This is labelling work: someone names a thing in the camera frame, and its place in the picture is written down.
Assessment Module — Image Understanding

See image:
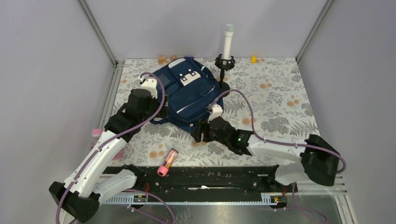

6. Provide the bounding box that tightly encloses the navy blue student backpack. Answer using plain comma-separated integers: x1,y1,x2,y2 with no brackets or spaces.
150,58,221,133

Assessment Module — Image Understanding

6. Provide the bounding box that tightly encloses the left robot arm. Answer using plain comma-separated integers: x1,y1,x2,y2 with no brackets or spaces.
49,87,166,224

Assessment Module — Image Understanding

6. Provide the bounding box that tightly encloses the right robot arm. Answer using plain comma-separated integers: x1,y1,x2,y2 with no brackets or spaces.
191,117,342,192

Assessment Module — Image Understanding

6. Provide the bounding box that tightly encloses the tan wooden block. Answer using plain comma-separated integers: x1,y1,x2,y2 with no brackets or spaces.
157,56,167,64

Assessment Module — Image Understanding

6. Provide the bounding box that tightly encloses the pink box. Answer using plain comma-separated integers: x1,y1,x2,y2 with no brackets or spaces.
91,129,124,161

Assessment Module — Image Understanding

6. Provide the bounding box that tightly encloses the black microphone stand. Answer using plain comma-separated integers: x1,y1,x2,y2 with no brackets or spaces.
215,54,235,97

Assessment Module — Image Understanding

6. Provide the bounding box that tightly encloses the pink-capped clear tube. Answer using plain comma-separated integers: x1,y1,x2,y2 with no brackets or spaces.
157,148,179,177

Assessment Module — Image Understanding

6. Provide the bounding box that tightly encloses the white microphone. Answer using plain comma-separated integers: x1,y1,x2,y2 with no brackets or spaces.
223,24,234,60

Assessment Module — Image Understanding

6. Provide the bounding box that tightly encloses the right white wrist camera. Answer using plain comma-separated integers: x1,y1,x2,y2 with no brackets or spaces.
207,104,223,123

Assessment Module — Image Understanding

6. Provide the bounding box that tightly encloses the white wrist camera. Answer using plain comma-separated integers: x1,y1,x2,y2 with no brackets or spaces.
207,104,223,123
140,77,158,98

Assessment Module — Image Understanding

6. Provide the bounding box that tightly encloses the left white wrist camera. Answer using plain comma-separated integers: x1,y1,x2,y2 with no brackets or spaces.
140,77,158,98

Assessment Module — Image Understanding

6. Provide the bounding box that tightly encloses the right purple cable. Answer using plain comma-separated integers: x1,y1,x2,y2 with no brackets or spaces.
207,90,347,223

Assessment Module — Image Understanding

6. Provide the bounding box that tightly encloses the purple cable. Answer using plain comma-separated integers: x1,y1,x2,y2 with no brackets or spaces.
207,90,347,223
55,72,177,224

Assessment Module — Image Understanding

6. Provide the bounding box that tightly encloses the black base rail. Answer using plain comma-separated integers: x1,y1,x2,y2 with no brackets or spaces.
104,164,292,203

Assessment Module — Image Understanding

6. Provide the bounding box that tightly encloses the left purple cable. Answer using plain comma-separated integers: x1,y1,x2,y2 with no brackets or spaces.
55,72,177,224

